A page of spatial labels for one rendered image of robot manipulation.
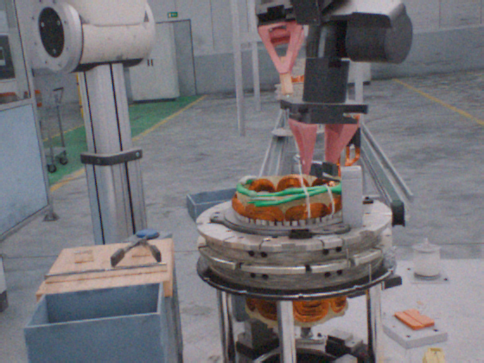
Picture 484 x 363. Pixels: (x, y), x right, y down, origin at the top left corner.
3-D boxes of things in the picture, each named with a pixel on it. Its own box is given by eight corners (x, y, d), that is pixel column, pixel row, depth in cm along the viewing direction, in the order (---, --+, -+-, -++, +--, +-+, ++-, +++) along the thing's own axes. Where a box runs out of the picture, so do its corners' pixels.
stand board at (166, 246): (172, 296, 88) (170, 280, 88) (37, 309, 88) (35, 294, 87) (174, 251, 108) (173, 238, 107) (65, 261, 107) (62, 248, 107)
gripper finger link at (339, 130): (353, 179, 83) (360, 108, 81) (301, 180, 82) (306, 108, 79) (334, 168, 89) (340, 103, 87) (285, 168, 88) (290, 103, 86)
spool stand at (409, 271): (450, 283, 149) (450, 243, 147) (410, 283, 150) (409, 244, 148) (442, 270, 157) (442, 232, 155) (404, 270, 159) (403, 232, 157)
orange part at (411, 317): (436, 326, 126) (436, 321, 125) (413, 330, 124) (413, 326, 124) (414, 312, 132) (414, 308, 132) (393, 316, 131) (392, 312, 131)
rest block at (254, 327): (274, 339, 120) (272, 314, 119) (253, 349, 117) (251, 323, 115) (257, 332, 123) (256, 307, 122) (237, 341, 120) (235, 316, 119)
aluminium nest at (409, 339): (448, 340, 123) (447, 328, 122) (406, 349, 121) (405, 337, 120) (410, 315, 134) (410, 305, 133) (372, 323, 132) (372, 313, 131)
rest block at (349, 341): (352, 353, 113) (351, 342, 113) (326, 345, 117) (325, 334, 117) (363, 344, 116) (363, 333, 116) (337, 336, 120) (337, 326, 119)
